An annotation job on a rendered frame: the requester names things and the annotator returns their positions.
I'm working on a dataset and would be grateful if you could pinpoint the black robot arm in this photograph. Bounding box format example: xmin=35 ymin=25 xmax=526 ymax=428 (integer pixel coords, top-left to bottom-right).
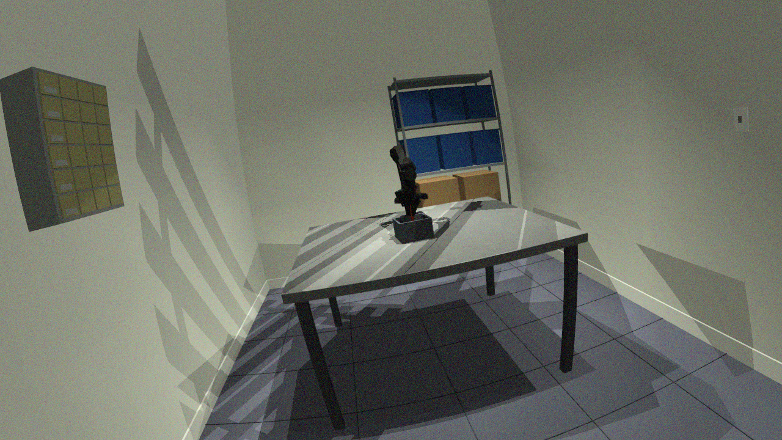
xmin=390 ymin=145 xmax=417 ymax=198

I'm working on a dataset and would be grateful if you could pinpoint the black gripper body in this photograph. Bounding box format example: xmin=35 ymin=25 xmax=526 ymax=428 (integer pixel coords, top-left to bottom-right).
xmin=394 ymin=183 xmax=428 ymax=204

